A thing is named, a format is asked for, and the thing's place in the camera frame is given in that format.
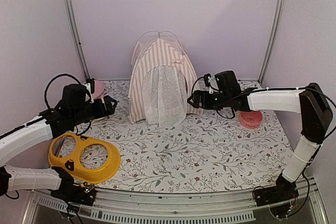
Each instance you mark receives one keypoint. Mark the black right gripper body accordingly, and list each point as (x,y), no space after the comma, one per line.
(215,104)

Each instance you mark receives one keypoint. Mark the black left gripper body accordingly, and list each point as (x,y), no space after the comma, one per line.
(81,115)

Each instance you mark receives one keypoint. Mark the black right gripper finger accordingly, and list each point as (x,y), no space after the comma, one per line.
(193,96)
(193,104)

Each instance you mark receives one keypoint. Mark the pink cat-ear pet bowl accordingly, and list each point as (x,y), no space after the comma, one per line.
(250,120)

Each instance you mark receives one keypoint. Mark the striped pet tent fabric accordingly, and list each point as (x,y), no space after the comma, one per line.
(161,82)

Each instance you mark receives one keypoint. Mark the white flexible tent pole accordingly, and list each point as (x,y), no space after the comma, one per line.
(143,42)

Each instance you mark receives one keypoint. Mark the yellow double bowl holder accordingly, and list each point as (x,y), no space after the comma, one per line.
(85,158)

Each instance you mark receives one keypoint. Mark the cream cat-ear pet bowl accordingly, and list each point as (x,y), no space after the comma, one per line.
(100,119)

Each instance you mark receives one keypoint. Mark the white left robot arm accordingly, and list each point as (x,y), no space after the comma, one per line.
(47,153)

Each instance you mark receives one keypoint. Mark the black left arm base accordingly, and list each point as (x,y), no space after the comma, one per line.
(69,192)

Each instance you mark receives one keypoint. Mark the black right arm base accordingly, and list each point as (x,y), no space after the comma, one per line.
(283,190)

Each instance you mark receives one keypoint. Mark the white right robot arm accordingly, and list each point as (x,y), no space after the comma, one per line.
(305,112)

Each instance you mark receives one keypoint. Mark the pink bowl behind tent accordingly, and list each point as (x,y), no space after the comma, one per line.
(99,89)

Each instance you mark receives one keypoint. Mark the left aluminium frame post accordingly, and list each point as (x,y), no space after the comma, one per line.
(76,38)

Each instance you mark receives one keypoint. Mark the aluminium frame post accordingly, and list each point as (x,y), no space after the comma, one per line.
(271,40)
(76,38)

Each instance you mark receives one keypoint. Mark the front aluminium rail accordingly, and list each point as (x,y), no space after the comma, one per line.
(241,206)

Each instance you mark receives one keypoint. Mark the right aluminium frame post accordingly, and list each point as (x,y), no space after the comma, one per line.
(271,40)

